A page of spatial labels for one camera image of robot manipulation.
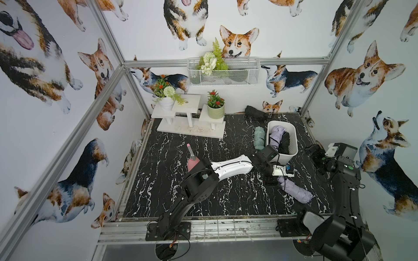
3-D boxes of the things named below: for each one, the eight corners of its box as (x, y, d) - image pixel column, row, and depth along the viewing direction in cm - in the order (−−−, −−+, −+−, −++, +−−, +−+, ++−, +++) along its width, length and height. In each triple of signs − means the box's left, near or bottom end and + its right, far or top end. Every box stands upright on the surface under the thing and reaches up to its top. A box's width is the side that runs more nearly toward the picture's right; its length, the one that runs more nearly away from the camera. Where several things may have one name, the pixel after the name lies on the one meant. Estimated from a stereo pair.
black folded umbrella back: (243, 115, 124) (244, 109, 120) (246, 110, 127) (247, 104, 123) (267, 124, 118) (268, 118, 114) (269, 119, 121) (271, 113, 117)
